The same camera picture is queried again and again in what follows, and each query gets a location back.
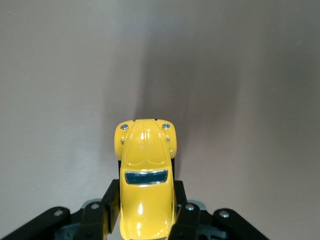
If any yellow beetle toy car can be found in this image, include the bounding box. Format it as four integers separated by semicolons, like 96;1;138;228
113;117;179;240

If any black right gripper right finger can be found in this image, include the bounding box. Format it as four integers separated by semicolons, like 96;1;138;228
169;179;209;240

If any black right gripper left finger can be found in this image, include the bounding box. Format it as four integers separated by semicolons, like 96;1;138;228
77;178;121;240

